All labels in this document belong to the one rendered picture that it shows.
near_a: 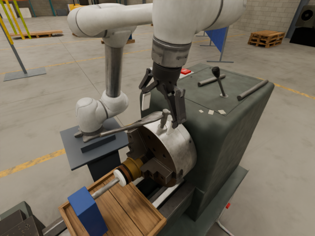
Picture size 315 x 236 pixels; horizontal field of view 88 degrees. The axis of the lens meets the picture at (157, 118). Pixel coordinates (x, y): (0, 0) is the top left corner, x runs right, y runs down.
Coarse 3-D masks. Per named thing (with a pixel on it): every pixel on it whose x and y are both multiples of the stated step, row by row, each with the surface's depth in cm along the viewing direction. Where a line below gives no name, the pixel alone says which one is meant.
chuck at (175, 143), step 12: (144, 120) 66; (144, 132) 64; (156, 132) 60; (156, 144) 62; (168, 144) 58; (180, 144) 61; (156, 156) 66; (168, 156) 59; (180, 156) 60; (180, 168) 60; (156, 180) 76
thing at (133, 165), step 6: (126, 162) 63; (132, 162) 62; (138, 162) 64; (120, 168) 61; (126, 168) 61; (132, 168) 61; (138, 168) 62; (126, 174) 60; (132, 174) 61; (138, 174) 62; (126, 180) 60; (132, 180) 63
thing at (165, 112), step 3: (162, 111) 56; (165, 111) 56; (168, 111) 56; (162, 114) 56; (165, 114) 56; (165, 117) 57; (162, 120) 58; (165, 120) 58; (162, 123) 59; (165, 123) 59; (162, 126) 61
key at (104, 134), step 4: (160, 116) 56; (148, 120) 53; (152, 120) 54; (156, 120) 55; (132, 124) 49; (136, 124) 49; (140, 124) 50; (144, 124) 51; (116, 128) 45; (120, 128) 45; (124, 128) 46; (128, 128) 47; (104, 132) 42; (108, 132) 43; (112, 132) 44; (116, 132) 44; (100, 136) 42; (104, 136) 42
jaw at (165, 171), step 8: (152, 160) 66; (144, 168) 63; (152, 168) 63; (160, 168) 62; (168, 168) 62; (144, 176) 62; (152, 176) 62; (160, 176) 62; (168, 176) 60; (176, 176) 61
